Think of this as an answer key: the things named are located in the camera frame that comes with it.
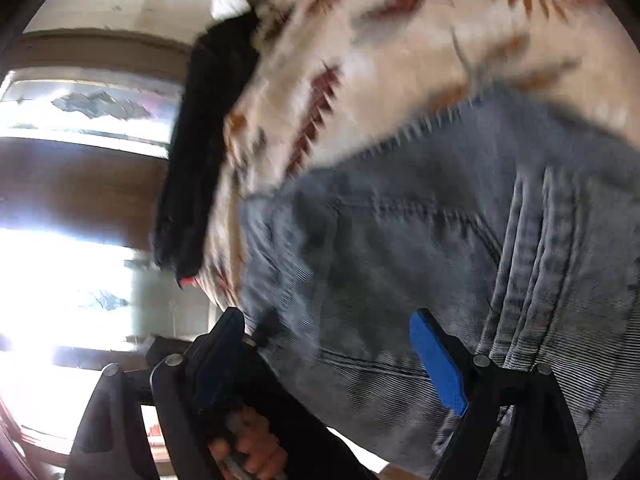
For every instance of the brown wooden window frame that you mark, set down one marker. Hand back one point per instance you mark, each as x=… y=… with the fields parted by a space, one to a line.
x=75 y=185

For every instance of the large black cloth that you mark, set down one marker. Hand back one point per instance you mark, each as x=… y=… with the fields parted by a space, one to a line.
x=200 y=160

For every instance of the grey-blue denim pants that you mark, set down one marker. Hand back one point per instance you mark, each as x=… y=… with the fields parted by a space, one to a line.
x=425 y=240

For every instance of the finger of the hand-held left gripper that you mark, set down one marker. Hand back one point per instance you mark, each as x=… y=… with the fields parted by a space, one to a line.
x=257 y=337

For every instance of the person's left hand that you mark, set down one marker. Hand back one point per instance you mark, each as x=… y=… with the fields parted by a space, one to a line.
x=250 y=447

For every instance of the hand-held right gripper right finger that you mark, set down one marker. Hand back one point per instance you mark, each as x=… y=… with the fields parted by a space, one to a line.
x=440 y=365

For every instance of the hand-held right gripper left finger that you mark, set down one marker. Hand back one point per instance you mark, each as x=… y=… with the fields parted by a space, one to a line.
x=220 y=360

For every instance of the leaf print blanket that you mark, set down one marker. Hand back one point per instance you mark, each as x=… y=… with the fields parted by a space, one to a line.
x=400 y=50

